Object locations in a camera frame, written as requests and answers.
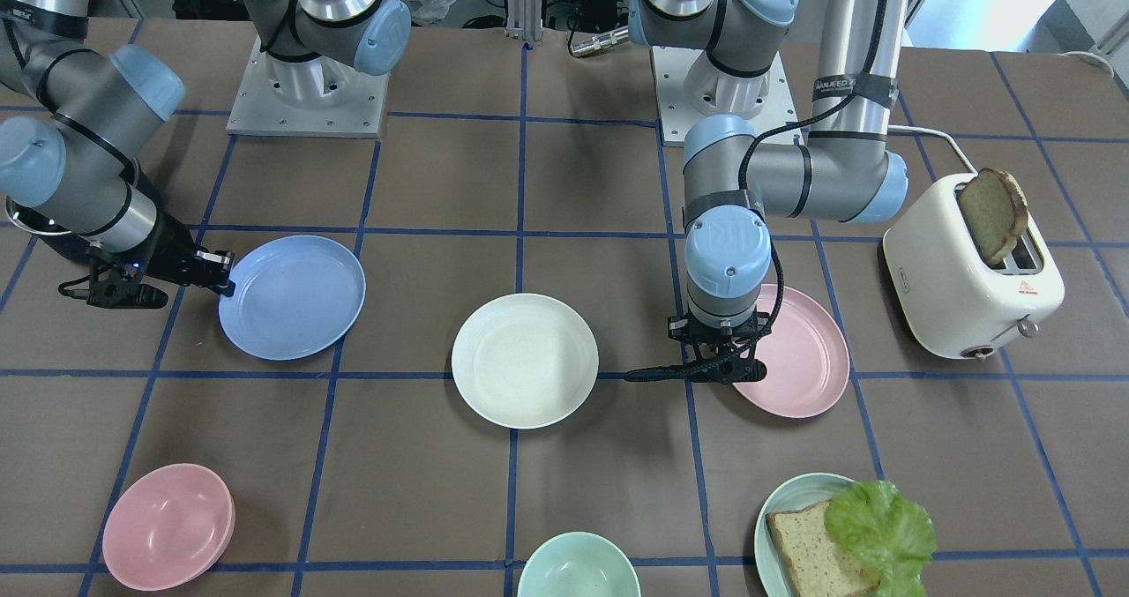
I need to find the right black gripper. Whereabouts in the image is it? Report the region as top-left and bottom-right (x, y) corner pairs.
(59, 213), (236, 309)

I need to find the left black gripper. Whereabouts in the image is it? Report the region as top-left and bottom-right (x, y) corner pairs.
(624, 311), (770, 384)

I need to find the pink plate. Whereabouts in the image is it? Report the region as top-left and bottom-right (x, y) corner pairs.
(734, 287), (850, 419)

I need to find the blue plate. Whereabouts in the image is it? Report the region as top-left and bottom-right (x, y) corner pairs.
(218, 235), (367, 361)

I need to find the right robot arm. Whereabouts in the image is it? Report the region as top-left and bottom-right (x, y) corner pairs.
(3, 0), (412, 310)

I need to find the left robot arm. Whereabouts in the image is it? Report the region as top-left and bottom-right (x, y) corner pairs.
(624, 0), (908, 384)

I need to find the light green plate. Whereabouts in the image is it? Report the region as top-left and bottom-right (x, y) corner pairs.
(753, 473), (879, 596)

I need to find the cream white plate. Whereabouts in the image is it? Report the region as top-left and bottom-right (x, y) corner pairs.
(450, 293), (598, 429)

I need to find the green lettuce leaf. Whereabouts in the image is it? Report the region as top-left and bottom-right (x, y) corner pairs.
(824, 480), (937, 596)

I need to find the bread slice on plate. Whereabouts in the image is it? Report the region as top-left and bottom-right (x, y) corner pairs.
(765, 499), (879, 596)

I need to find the green bowl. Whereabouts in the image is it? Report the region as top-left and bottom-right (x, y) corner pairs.
(516, 532), (641, 596)

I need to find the pink bowl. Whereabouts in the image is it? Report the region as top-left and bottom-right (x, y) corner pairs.
(102, 463), (236, 592)

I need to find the white toaster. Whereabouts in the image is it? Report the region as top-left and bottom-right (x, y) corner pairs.
(879, 174), (1065, 359)

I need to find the bread slice in toaster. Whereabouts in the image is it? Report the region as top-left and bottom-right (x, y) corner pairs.
(956, 168), (1029, 267)

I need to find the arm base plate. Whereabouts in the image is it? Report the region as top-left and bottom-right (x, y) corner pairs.
(650, 47), (798, 148)
(227, 39), (390, 138)

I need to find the white toaster power cable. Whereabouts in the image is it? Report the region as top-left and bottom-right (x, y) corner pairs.
(889, 123), (980, 176)

